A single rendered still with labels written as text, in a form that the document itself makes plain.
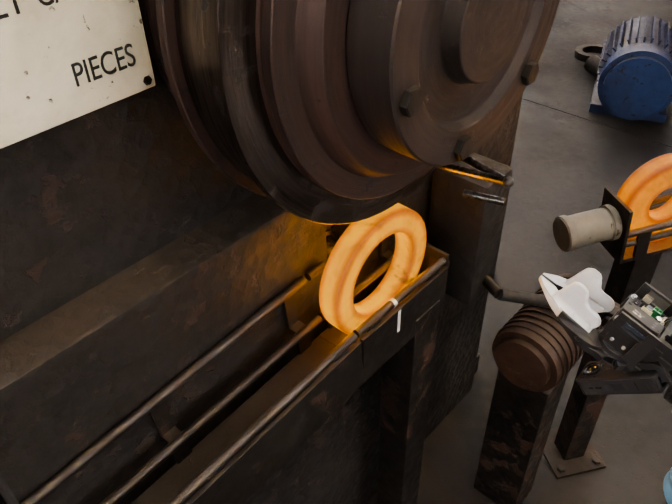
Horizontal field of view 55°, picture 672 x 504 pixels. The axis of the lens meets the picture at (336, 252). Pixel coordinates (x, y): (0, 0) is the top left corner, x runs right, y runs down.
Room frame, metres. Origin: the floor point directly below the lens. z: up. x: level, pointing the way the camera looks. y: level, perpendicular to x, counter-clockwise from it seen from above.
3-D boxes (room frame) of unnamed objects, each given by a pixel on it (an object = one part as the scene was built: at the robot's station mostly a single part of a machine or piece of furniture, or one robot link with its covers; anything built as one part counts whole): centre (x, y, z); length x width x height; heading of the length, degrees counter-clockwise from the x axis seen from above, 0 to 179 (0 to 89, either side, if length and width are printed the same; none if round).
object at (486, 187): (0.83, -0.21, 0.68); 0.11 x 0.08 x 0.24; 47
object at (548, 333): (0.80, -0.38, 0.27); 0.22 x 0.13 x 0.53; 137
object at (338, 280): (0.65, -0.05, 0.75); 0.18 x 0.03 x 0.18; 136
